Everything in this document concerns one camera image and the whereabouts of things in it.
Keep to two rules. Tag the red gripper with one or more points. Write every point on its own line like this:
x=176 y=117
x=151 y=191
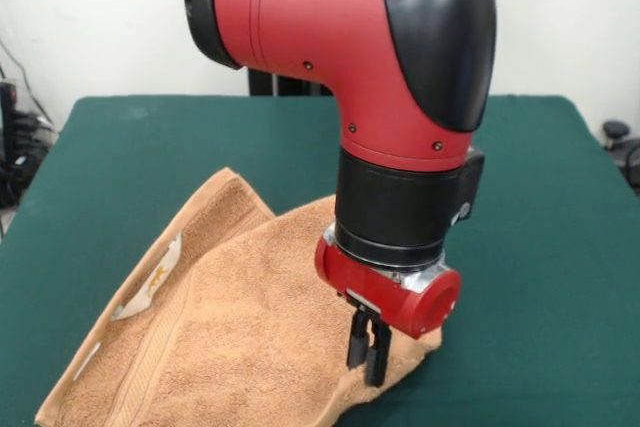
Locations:
x=380 y=297

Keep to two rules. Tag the orange terry towel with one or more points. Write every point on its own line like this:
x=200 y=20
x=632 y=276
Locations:
x=225 y=322

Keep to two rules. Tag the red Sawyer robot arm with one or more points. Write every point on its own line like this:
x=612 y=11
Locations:
x=350 y=47

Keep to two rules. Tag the dark green table cloth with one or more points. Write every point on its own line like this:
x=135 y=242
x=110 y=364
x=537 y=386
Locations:
x=525 y=297

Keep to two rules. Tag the black equipment pile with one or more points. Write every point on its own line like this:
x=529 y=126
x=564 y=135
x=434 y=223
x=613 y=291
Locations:
x=22 y=167

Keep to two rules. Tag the black upright device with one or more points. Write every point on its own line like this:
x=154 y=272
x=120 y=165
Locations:
x=9 y=117

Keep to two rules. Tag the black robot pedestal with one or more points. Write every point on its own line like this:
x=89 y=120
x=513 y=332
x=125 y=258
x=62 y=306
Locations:
x=285 y=84

